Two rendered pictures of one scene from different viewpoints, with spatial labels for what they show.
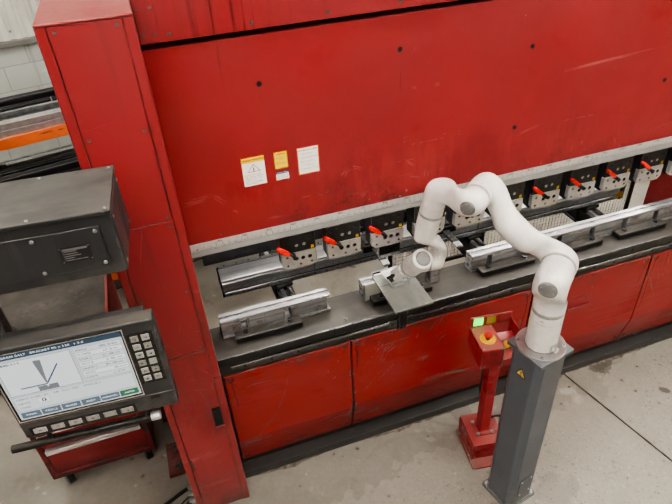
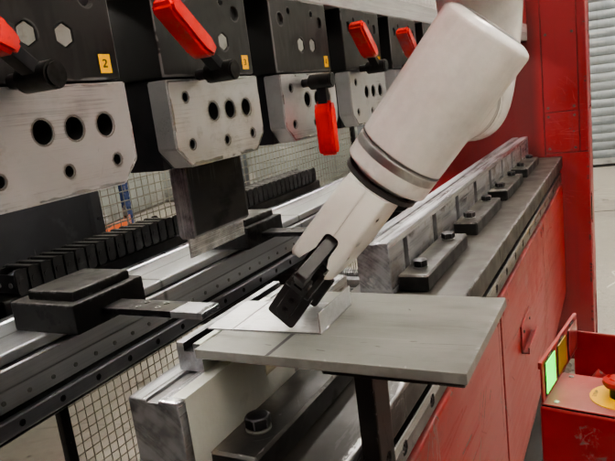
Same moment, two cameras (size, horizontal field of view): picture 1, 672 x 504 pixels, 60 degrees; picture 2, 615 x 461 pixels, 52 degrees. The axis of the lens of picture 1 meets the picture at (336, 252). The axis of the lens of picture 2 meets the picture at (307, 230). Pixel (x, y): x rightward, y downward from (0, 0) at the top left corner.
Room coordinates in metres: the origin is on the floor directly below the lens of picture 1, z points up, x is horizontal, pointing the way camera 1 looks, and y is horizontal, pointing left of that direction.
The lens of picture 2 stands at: (1.58, 0.16, 1.22)
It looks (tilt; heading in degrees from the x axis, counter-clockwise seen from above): 12 degrees down; 315
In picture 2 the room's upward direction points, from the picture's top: 7 degrees counter-clockwise
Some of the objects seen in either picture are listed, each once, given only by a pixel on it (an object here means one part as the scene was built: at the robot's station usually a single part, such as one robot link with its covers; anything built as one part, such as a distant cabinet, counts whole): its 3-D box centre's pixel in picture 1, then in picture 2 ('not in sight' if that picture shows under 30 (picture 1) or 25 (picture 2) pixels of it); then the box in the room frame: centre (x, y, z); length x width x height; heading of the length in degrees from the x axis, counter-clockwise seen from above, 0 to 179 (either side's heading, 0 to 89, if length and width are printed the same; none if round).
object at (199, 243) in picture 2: (388, 247); (212, 202); (2.12, -0.24, 1.13); 0.10 x 0.02 x 0.10; 107
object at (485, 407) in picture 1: (487, 392); not in sight; (1.87, -0.70, 0.39); 0.05 x 0.05 x 0.54; 9
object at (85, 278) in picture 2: (376, 248); (124, 299); (2.27, -0.20, 1.01); 0.26 x 0.12 x 0.05; 17
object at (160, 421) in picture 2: (399, 279); (264, 359); (2.13, -0.29, 0.92); 0.39 x 0.06 x 0.10; 107
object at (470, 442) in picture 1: (483, 438); not in sight; (1.84, -0.71, 0.06); 0.25 x 0.20 x 0.12; 9
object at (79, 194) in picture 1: (62, 325); not in sight; (1.28, 0.82, 1.53); 0.51 x 0.25 x 0.85; 103
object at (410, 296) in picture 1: (401, 289); (354, 326); (1.98, -0.28, 1.00); 0.26 x 0.18 x 0.01; 17
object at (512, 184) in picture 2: (639, 228); (506, 186); (2.48, -1.60, 0.89); 0.30 x 0.05 x 0.03; 107
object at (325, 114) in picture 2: not in sight; (321, 114); (2.10, -0.41, 1.20); 0.04 x 0.02 x 0.10; 17
